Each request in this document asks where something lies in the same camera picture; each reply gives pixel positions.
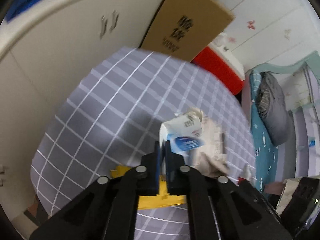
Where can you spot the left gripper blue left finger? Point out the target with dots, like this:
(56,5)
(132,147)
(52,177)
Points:
(157,165)

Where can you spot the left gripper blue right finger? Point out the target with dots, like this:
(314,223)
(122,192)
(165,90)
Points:
(169,166)

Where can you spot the white blue milk carton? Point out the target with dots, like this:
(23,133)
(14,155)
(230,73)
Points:
(180,132)

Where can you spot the yellow paper sheet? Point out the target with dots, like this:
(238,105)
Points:
(163,199)

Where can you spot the beige crumpled cloth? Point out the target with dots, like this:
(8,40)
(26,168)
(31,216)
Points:
(210,158)

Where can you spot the grey checked tablecloth table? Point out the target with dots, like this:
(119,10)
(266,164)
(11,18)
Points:
(115,121)

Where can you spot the teal candy pattern bed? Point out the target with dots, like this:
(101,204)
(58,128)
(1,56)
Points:
(266,154)

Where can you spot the red covered bench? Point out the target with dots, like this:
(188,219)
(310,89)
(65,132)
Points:
(223,64)

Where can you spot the grey folded duvet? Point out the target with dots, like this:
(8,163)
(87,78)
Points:
(272,109)

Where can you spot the brown cardboard box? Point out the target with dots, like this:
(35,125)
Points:
(183,28)

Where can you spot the white wardrobe with butterflies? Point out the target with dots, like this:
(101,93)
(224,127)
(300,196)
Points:
(273,31)

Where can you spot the lavender wall shelves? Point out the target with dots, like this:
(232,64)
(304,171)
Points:
(306,123)

